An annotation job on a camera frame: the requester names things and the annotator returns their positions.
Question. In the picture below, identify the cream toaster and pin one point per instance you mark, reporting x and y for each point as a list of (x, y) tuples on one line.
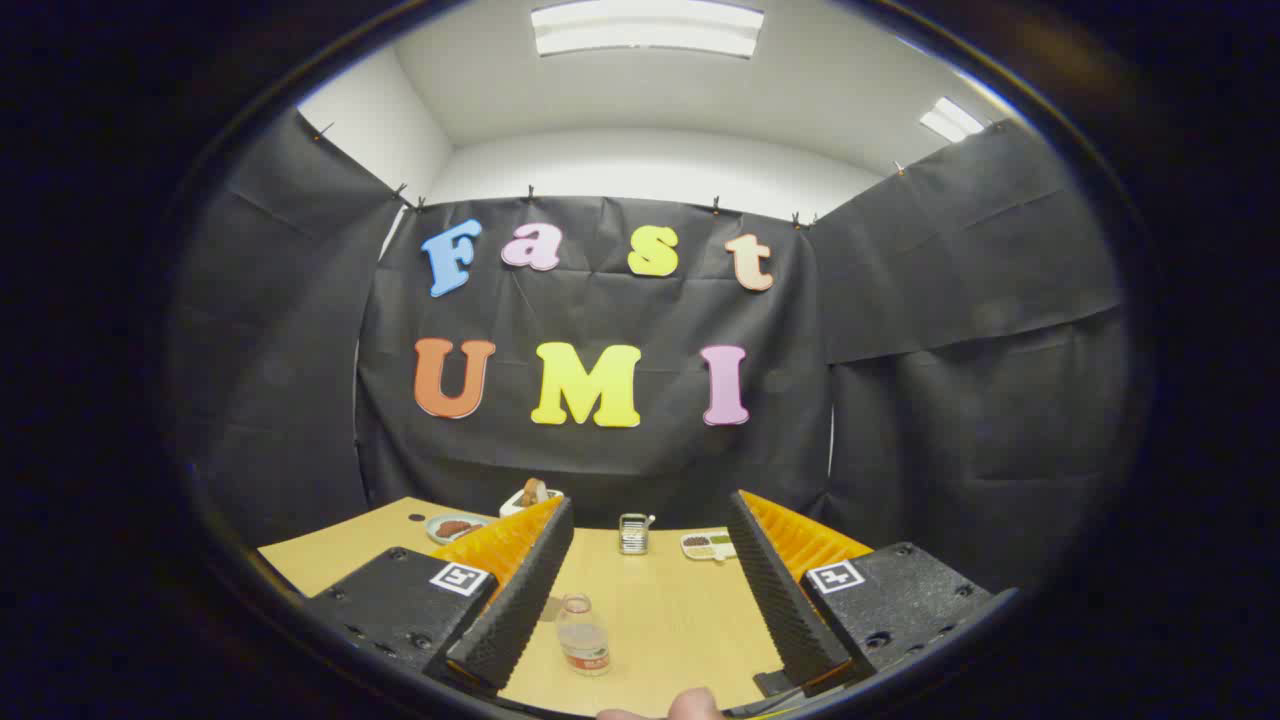
[(510, 508)]

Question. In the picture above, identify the white sectioned dish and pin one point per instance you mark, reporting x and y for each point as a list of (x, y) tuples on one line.
[(705, 546)]

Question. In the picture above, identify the toast slice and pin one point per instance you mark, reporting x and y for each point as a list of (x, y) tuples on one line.
[(533, 492)]

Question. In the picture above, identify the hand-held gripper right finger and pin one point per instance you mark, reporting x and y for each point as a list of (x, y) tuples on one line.
[(790, 610)]

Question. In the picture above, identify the small ceiling light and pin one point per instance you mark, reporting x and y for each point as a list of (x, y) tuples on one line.
[(950, 120)]

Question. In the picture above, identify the wooden table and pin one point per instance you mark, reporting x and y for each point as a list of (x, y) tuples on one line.
[(660, 620)]

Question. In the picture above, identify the pale green plate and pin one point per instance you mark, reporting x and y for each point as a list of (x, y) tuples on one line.
[(440, 537)]

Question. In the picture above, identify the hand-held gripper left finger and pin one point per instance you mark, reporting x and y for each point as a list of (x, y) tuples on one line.
[(520, 610)]

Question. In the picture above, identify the clear plastic juice bottle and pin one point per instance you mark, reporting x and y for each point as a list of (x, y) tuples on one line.
[(583, 640)]

